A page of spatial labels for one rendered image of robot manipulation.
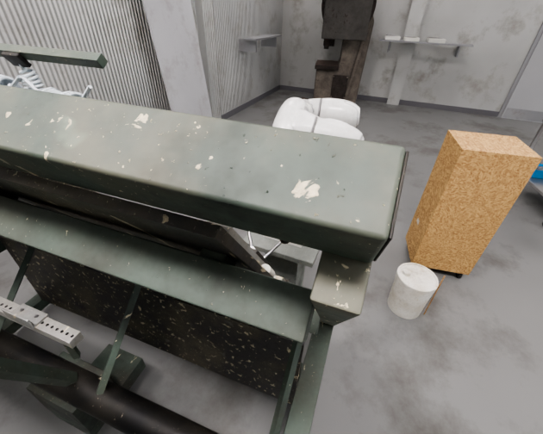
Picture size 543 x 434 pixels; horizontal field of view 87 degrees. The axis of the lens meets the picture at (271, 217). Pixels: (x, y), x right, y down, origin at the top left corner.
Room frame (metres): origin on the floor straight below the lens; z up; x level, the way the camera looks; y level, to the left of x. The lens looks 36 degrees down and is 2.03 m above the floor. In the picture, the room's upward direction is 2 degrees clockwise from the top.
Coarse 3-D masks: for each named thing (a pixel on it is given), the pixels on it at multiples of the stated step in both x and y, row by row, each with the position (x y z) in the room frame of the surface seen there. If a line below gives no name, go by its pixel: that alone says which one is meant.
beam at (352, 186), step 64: (0, 128) 0.38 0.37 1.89; (64, 128) 0.36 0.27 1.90; (128, 128) 0.34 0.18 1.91; (192, 128) 0.32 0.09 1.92; (256, 128) 0.31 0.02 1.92; (128, 192) 0.32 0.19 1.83; (192, 192) 0.26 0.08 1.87; (256, 192) 0.25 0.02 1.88; (320, 192) 0.24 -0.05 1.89; (384, 192) 0.23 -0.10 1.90
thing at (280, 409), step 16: (32, 256) 1.02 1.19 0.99; (16, 288) 0.89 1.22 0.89; (128, 304) 0.76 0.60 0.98; (0, 320) 0.78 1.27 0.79; (128, 320) 0.72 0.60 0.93; (80, 352) 0.62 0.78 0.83; (112, 352) 0.62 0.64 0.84; (0, 368) 0.44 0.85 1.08; (16, 368) 0.46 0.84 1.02; (32, 368) 0.49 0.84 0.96; (48, 368) 0.53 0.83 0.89; (112, 368) 0.58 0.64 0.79; (288, 368) 0.52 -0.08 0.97; (48, 384) 0.50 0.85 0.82; (64, 384) 0.53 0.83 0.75; (288, 384) 0.48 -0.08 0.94; (272, 432) 0.36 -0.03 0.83
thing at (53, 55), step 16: (0, 48) 0.69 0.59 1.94; (16, 48) 0.68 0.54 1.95; (32, 48) 0.67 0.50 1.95; (48, 48) 0.66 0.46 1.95; (64, 64) 0.64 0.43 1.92; (80, 64) 0.62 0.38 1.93; (96, 64) 0.61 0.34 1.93; (0, 80) 0.68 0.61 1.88; (16, 80) 0.67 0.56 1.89; (80, 96) 0.64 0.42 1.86
